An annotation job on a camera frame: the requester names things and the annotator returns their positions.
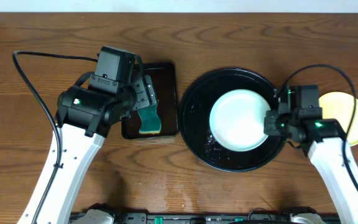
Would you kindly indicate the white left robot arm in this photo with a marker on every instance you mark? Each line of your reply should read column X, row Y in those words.
column 86, row 112

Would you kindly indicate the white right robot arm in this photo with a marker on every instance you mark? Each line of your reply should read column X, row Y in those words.
column 323, row 142

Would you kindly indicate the round black tray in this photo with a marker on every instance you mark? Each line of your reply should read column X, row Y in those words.
column 193, row 119

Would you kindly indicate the rectangular black tray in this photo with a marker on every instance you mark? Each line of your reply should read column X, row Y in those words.
column 163, row 79

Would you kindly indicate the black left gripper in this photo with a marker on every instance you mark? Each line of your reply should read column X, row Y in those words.
column 148, row 94

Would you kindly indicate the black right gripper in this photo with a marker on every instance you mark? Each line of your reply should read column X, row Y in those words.
column 270, row 127

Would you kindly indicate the mint plate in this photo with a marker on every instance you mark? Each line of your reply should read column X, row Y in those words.
column 236, row 120

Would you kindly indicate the green and yellow sponge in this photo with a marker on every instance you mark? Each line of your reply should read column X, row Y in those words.
column 150, row 121

